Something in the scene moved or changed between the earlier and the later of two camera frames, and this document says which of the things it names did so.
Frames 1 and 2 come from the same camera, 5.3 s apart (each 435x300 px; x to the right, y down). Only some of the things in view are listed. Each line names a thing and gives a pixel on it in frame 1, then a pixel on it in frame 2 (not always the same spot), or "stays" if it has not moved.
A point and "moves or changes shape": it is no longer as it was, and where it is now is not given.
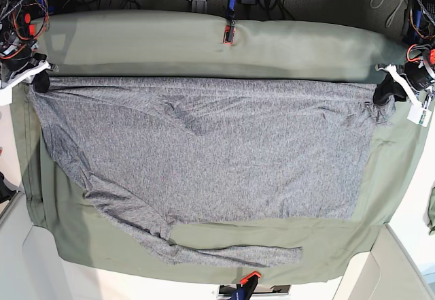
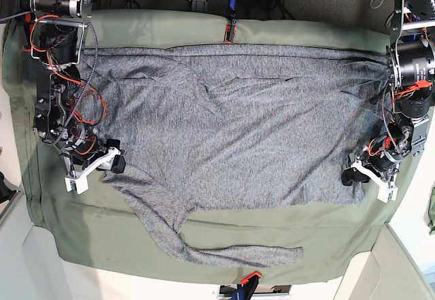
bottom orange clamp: x=246 y=286 stays
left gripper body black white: x=19 y=69 -> x=85 y=158
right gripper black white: x=403 y=82 -> x=379 y=160
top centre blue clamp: x=229 y=30 stays
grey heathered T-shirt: x=166 y=152 moves or changes shape
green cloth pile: x=430 y=211 stays
